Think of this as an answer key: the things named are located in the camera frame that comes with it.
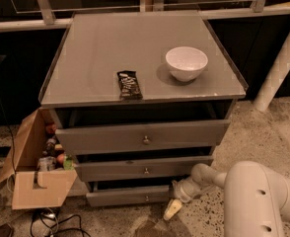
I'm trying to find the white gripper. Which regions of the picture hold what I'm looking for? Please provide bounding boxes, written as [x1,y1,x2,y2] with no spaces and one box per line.
[163,177,214,220]

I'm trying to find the grey bottom drawer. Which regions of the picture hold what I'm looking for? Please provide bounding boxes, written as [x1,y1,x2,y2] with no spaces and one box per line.
[86,179,172,207]

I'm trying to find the grey drawer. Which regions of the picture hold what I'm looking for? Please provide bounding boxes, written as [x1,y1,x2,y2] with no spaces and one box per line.
[56,119,230,155]
[86,179,172,207]
[75,156,213,182]

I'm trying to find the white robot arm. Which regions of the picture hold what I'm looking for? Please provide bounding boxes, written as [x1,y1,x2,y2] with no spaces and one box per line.
[164,161,290,237]

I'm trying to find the grey top drawer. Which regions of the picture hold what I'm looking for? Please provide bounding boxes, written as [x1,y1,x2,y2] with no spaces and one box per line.
[56,119,230,155]

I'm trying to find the grey middle drawer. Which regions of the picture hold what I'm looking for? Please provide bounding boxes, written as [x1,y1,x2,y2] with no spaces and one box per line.
[75,156,213,182]

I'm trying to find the grey drawer cabinet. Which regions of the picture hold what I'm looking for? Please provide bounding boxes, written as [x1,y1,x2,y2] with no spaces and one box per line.
[38,11,250,202]

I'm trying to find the open cardboard box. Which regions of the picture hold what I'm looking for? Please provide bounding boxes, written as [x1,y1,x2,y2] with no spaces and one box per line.
[0,109,77,209]

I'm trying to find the green item in box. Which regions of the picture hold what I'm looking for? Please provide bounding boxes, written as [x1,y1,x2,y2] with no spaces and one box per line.
[63,155,74,170]

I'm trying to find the red apple in box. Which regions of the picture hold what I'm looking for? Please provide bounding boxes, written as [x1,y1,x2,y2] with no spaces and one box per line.
[56,153,65,165]

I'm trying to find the black snack bar wrapper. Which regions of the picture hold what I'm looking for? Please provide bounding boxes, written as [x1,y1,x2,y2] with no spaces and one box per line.
[117,70,143,100]

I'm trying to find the glass jar in box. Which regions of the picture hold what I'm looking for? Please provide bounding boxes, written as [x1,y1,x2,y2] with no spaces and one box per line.
[38,156,56,172]

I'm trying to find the dark bottle in box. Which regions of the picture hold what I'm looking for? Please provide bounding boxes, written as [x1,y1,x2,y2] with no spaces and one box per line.
[43,135,57,156]

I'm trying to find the white ceramic bowl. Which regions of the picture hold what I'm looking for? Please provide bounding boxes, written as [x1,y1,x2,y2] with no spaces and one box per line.
[165,46,208,82]

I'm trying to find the white diagonal pole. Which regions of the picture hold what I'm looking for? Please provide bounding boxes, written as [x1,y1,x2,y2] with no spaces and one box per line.
[254,32,290,112]

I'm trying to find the black cables on floor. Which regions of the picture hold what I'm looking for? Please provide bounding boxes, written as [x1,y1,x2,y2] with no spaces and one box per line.
[30,207,92,237]

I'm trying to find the metal railing frame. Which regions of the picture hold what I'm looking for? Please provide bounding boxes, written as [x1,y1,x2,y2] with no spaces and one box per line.
[0,0,290,34]

